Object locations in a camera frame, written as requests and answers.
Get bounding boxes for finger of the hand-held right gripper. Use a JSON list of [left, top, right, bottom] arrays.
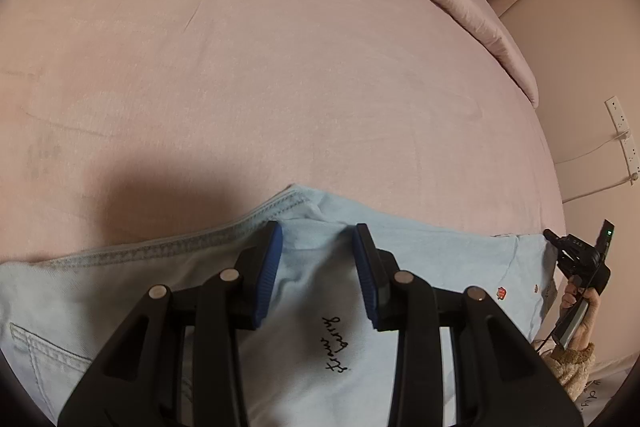
[[543, 229, 568, 258]]

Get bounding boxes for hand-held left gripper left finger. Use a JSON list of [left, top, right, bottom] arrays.
[[57, 221, 284, 427]]

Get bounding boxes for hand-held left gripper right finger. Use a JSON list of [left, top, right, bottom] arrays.
[[351, 223, 585, 427]]

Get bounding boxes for light blue denim pants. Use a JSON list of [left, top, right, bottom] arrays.
[[0, 185, 558, 427]]

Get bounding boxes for person's right forearm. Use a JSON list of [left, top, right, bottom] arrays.
[[537, 342, 598, 403]]

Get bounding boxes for person's right hand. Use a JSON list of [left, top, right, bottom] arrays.
[[560, 281, 601, 353]]

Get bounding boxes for white printed cloth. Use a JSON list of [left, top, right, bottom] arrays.
[[575, 369, 623, 418]]

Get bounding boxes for pink bed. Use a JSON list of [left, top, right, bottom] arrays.
[[0, 0, 568, 268]]

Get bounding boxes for white cable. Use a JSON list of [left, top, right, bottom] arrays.
[[554, 132, 628, 166], [562, 174, 640, 204]]

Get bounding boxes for thin black cable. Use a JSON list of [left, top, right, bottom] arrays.
[[531, 277, 598, 353]]

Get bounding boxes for white wall socket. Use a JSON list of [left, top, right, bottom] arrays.
[[621, 137, 640, 184]]

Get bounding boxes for white wall power strip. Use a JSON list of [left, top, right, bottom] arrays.
[[605, 96, 629, 134]]

